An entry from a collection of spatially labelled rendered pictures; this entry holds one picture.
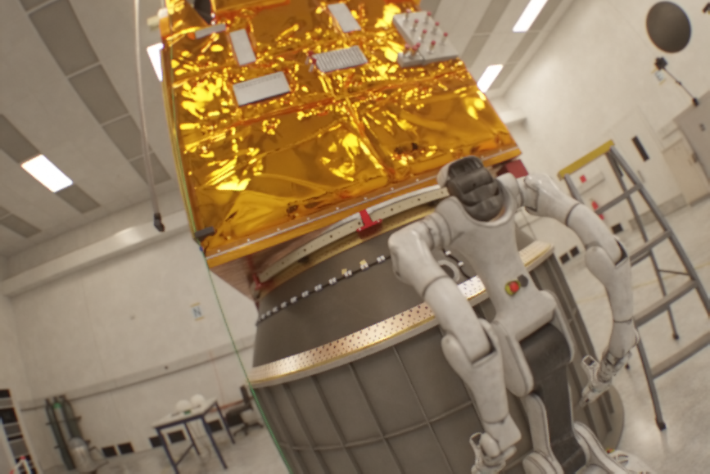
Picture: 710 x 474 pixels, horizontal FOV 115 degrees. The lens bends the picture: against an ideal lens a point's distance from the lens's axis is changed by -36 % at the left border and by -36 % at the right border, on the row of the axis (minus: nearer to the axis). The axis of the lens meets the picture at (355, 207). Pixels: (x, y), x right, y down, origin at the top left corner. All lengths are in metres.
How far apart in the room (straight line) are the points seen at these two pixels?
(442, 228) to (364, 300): 0.70
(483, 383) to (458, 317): 0.15
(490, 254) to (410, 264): 0.22
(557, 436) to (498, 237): 0.66
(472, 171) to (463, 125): 1.21
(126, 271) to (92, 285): 0.96
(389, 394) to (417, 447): 0.27
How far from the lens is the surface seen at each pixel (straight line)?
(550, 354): 1.00
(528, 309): 0.97
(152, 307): 7.74
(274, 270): 1.89
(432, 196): 1.81
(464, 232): 0.89
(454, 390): 1.49
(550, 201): 1.04
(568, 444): 1.24
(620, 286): 0.99
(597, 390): 1.31
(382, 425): 1.53
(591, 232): 0.98
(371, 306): 1.50
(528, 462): 1.24
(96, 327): 8.38
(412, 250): 0.83
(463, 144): 2.08
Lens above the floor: 1.29
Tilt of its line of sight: 16 degrees up
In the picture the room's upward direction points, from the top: 24 degrees counter-clockwise
